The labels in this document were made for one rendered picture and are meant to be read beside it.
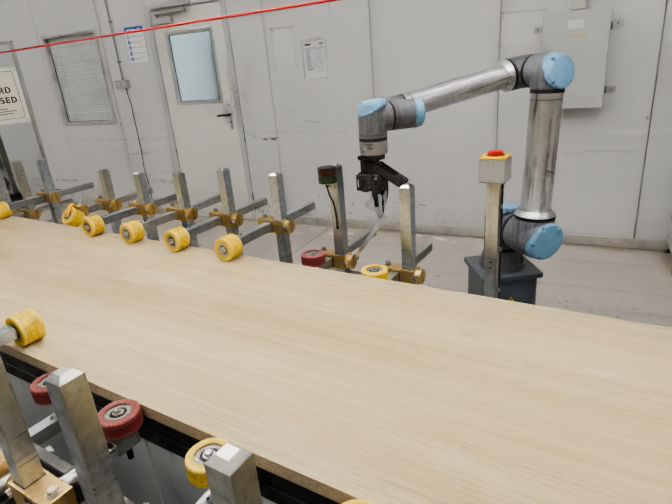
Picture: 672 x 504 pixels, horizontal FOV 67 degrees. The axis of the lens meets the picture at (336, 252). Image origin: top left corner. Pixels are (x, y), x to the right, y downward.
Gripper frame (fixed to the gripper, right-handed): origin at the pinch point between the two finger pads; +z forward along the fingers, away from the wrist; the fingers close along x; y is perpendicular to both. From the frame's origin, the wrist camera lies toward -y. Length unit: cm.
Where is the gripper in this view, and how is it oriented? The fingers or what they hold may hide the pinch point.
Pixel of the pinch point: (382, 214)
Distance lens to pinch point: 169.0
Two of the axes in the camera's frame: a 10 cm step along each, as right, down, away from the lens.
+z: 0.7, 9.3, 3.6
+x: -5.3, 3.4, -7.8
